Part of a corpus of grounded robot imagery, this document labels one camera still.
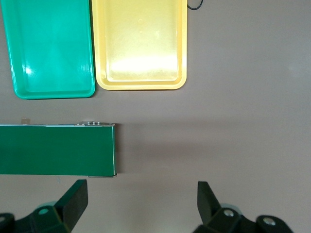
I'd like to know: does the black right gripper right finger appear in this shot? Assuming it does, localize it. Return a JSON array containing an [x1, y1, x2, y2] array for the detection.
[[193, 181, 294, 233]]

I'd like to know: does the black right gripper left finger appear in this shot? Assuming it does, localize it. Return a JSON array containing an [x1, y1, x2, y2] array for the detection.
[[0, 179, 88, 233]]

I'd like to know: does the green conveyor belt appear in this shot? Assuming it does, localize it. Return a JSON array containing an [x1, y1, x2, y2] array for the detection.
[[0, 120, 119, 178]]

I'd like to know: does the green plastic tray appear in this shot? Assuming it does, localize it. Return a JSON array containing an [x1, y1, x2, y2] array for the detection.
[[0, 0, 96, 100]]

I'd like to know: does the yellow plastic tray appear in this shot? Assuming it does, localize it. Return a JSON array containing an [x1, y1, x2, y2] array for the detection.
[[91, 0, 188, 91]]

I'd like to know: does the black cable beside yellow tray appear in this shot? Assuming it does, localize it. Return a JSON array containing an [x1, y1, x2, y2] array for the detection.
[[188, 0, 206, 11]]

